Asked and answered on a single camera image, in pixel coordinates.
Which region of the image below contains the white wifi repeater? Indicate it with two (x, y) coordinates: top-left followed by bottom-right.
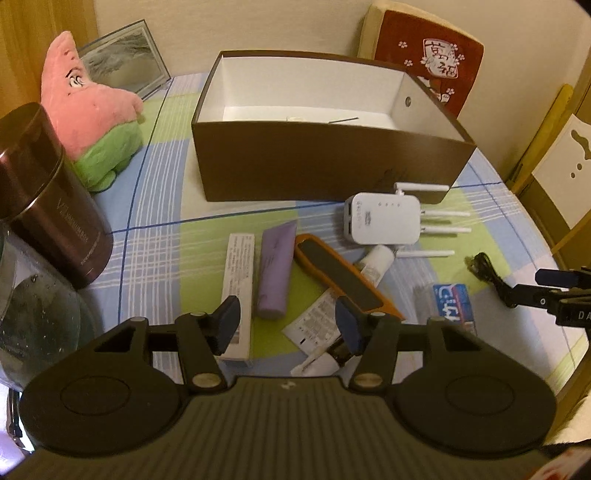
(344, 181), (472, 258)

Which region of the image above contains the brown metal canister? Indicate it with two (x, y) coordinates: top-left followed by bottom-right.
(0, 102), (115, 290)

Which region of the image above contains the wooden panel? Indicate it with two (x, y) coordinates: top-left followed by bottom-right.
(0, 0), (99, 121)

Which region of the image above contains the framed landscape picture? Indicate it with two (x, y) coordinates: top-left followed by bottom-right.
(76, 19), (171, 101)

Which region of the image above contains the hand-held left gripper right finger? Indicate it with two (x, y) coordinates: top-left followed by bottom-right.
(335, 296), (468, 394)

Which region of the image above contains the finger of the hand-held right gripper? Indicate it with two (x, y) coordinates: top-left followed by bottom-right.
(505, 282), (591, 329)
(536, 268), (591, 289)

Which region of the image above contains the brown cardboard box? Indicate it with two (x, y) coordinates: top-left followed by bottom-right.
(191, 50), (478, 205)

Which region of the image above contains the orange foot file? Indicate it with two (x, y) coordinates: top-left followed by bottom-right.
(294, 233), (406, 324)

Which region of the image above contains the red lucky cat cushion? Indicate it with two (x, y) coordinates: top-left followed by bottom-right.
(356, 0), (485, 121)

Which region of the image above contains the small white tube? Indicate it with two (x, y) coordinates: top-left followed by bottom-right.
(290, 342), (356, 377)

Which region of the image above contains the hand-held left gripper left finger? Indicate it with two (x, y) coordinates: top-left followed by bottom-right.
(95, 296), (242, 394)

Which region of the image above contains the long white carton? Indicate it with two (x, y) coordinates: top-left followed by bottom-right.
(217, 233), (256, 363)

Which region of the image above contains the blue gum pack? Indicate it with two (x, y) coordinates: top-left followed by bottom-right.
(413, 282), (477, 337)

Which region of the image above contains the pink starfish plush toy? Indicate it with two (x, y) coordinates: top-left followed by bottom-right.
(41, 30), (145, 193)

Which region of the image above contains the plaid tablecloth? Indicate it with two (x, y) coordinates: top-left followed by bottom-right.
(88, 71), (589, 402)

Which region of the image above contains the black cable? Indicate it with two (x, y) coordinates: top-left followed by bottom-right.
(465, 253), (518, 309)

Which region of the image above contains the small white bottle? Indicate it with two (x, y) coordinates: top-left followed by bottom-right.
(355, 244), (394, 284)

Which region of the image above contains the purple tube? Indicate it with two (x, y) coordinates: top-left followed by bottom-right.
(257, 219), (298, 320)

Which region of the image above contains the yellow flat board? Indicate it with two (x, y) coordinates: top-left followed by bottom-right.
(504, 83), (575, 195)

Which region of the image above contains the white card with brown spots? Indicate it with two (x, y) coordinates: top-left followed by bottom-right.
(531, 114), (591, 230)

